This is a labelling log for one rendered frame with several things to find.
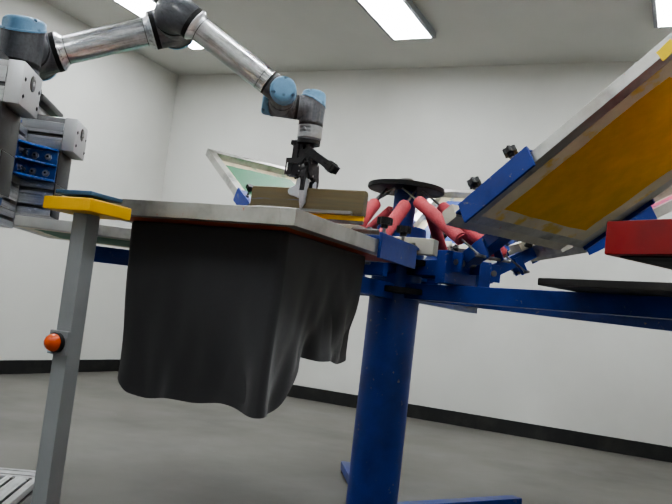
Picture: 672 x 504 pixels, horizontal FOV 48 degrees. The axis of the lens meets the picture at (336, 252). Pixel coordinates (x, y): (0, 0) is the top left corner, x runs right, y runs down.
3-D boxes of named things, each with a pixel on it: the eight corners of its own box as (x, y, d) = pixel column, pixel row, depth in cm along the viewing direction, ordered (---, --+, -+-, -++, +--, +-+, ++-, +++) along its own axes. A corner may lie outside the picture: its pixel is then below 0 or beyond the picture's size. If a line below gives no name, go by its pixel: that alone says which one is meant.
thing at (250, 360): (262, 421, 170) (285, 230, 173) (104, 391, 188) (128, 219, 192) (268, 420, 172) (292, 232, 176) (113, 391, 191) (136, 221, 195)
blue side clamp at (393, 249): (379, 257, 205) (382, 232, 206) (362, 256, 208) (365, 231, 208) (415, 269, 233) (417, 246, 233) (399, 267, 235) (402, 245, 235)
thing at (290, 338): (267, 418, 172) (290, 232, 175) (252, 415, 173) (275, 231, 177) (348, 405, 213) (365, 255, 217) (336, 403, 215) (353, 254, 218)
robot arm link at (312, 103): (299, 92, 238) (326, 97, 239) (294, 127, 237) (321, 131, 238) (301, 85, 230) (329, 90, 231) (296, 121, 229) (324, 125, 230)
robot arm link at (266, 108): (264, 82, 225) (301, 88, 226) (263, 92, 236) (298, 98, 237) (261, 108, 224) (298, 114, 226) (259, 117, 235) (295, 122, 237)
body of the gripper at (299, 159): (295, 181, 238) (299, 143, 239) (319, 182, 234) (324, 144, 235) (283, 176, 231) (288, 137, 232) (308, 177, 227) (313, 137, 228)
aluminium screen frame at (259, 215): (294, 225, 162) (296, 208, 163) (84, 212, 187) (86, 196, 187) (412, 265, 234) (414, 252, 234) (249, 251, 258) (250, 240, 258)
